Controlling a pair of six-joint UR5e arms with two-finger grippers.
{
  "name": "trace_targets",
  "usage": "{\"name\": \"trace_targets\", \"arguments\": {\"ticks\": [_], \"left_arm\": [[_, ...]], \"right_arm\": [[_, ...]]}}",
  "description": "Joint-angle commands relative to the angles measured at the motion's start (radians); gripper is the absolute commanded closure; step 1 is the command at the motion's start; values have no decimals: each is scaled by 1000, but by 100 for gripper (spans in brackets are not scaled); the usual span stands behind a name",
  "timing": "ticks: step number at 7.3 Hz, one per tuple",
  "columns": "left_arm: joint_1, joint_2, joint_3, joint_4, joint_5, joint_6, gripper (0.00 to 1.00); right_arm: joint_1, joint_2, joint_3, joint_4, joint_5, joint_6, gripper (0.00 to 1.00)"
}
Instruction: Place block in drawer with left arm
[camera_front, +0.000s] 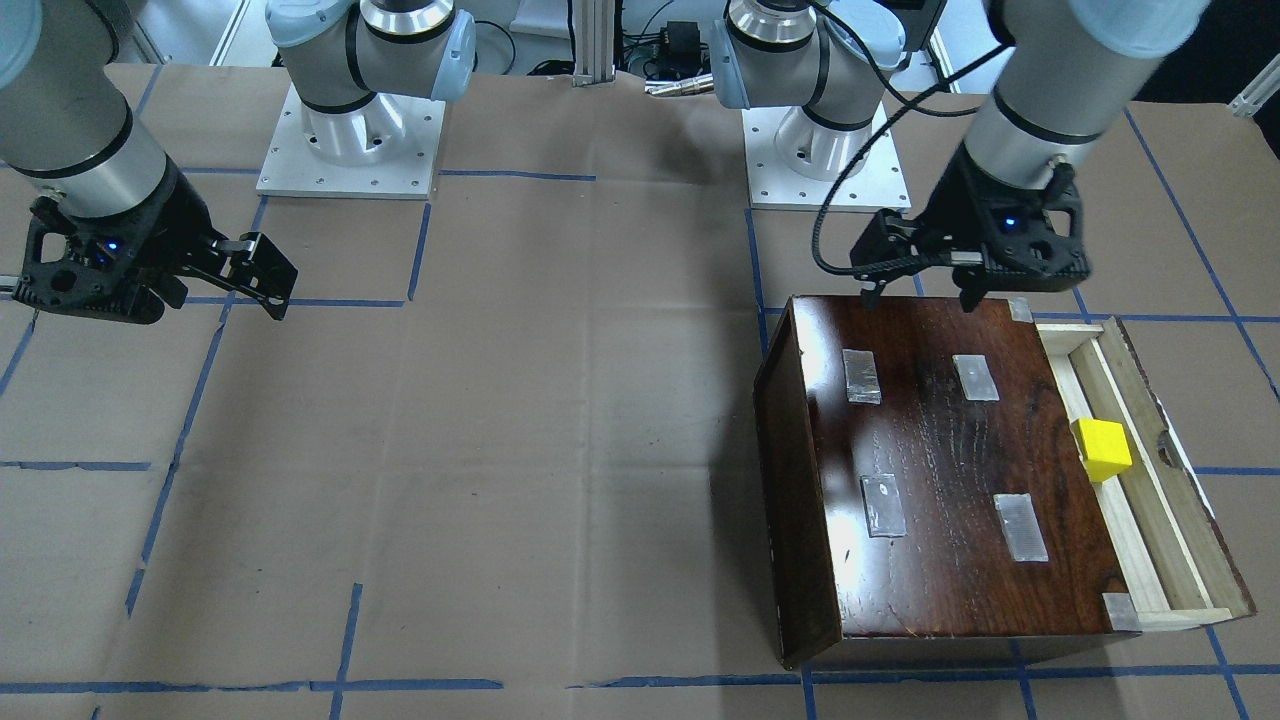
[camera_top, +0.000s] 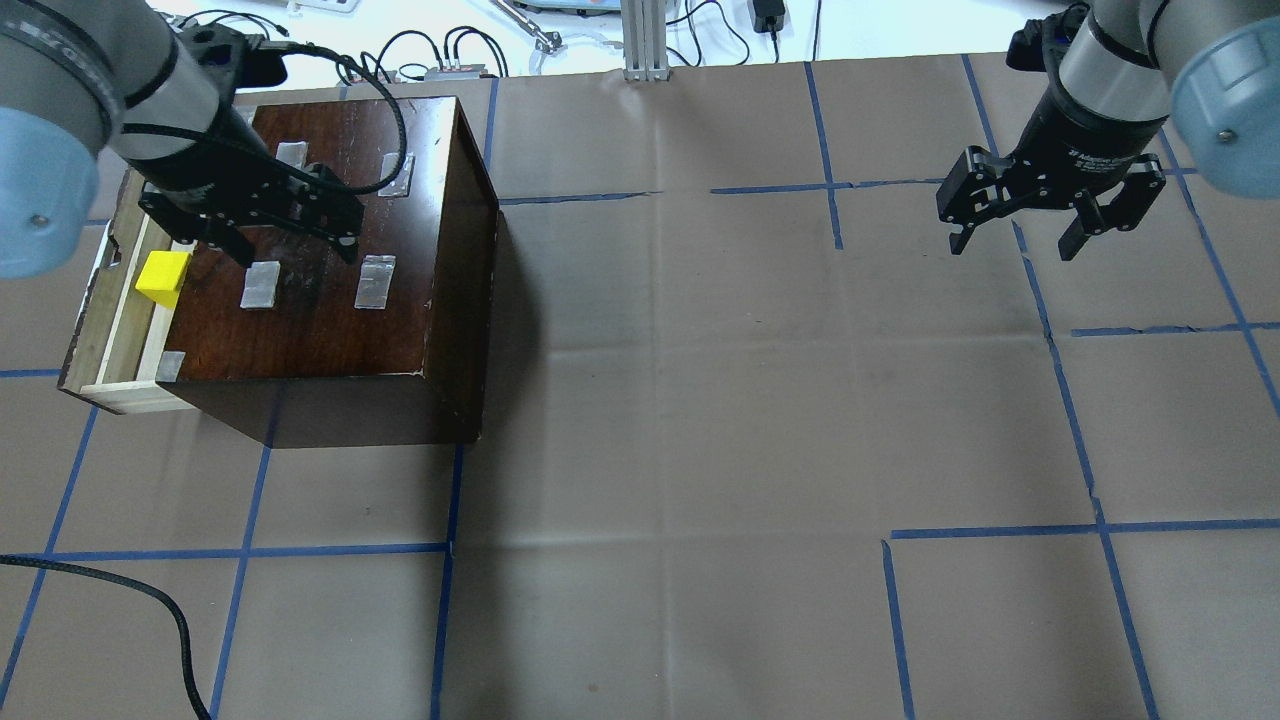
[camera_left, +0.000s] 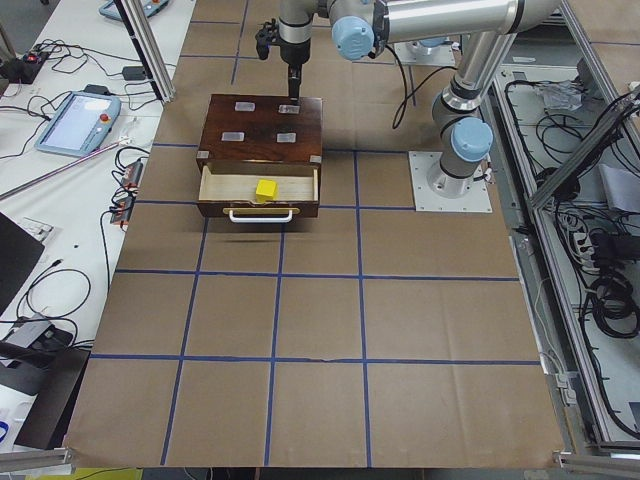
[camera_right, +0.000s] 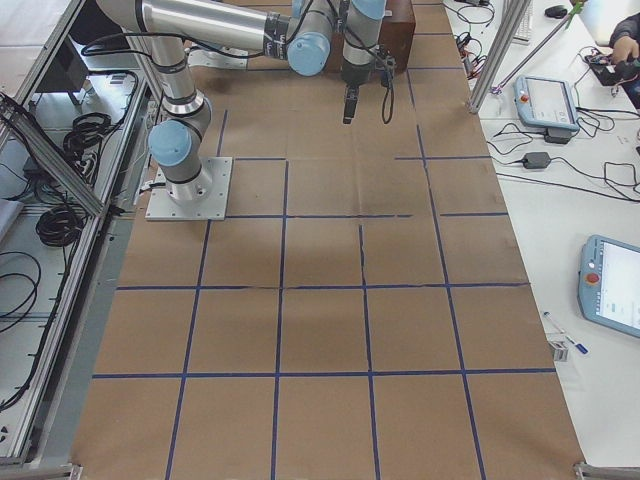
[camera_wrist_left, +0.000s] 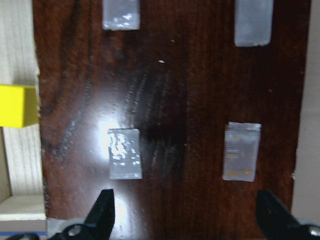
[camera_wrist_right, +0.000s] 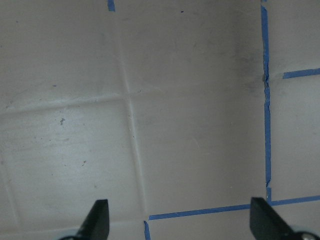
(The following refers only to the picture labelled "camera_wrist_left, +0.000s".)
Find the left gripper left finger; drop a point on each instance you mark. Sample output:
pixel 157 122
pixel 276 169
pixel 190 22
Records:
pixel 98 224

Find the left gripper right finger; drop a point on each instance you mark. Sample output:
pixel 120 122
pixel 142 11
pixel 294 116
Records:
pixel 277 223

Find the pale wooden drawer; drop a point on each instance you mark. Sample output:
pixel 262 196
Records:
pixel 22 205

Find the yellow block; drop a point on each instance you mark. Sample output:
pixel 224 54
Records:
pixel 18 106

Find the dark wooden drawer cabinet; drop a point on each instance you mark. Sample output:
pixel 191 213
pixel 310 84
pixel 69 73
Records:
pixel 184 126

